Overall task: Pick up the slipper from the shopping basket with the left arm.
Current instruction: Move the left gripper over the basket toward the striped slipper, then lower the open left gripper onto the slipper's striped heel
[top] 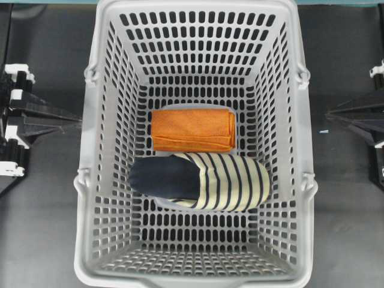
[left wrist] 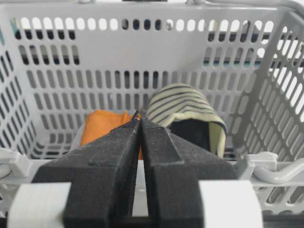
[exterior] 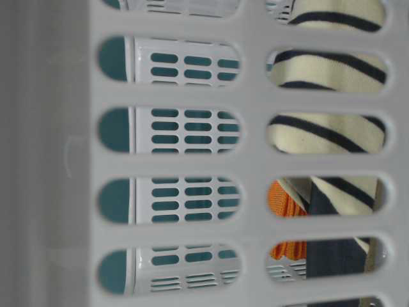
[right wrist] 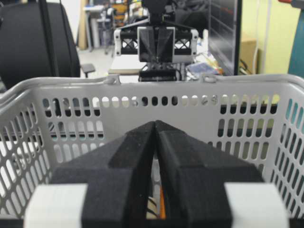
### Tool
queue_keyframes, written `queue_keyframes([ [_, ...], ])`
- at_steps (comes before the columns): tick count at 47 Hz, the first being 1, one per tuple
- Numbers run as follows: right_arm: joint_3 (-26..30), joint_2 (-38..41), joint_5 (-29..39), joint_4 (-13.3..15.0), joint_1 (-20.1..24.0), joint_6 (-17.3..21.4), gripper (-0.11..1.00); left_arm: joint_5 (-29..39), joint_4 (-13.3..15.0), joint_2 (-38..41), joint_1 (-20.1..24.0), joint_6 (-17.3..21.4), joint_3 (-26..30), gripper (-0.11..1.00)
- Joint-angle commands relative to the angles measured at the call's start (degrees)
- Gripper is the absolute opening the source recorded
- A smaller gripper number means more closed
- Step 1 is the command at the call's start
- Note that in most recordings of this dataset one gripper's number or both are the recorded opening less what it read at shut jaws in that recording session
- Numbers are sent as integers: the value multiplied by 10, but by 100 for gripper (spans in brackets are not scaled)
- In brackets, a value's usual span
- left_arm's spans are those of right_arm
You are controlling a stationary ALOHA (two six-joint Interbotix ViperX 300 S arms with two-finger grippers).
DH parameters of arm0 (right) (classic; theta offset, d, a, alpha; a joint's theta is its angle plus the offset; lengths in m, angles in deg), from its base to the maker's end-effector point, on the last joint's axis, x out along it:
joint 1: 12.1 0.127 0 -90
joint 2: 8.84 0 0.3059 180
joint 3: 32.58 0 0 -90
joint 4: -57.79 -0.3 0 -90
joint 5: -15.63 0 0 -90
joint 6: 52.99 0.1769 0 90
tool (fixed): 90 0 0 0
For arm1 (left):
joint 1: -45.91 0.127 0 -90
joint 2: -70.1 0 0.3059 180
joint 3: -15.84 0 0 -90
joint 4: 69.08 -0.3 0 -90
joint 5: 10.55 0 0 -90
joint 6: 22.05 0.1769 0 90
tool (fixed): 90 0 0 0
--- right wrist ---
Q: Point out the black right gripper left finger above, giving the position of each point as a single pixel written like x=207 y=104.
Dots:
x=105 y=188

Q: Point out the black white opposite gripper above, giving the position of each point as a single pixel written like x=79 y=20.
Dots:
x=166 y=43

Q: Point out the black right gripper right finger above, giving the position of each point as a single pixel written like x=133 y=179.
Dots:
x=209 y=188

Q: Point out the striped slipper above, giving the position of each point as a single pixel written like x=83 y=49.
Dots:
x=156 y=209

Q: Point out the grey plastic shopping basket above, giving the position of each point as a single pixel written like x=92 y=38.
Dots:
x=47 y=121

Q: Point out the white desk in background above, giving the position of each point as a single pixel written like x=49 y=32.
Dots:
x=92 y=14

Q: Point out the black monitor panel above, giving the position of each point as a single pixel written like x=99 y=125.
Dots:
x=225 y=33

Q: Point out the cardboard box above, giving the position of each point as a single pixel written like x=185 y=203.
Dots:
x=246 y=55

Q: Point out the black office chair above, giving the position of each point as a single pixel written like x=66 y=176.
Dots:
x=23 y=44

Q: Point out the teal cylinder object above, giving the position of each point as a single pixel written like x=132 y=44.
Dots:
x=296 y=65

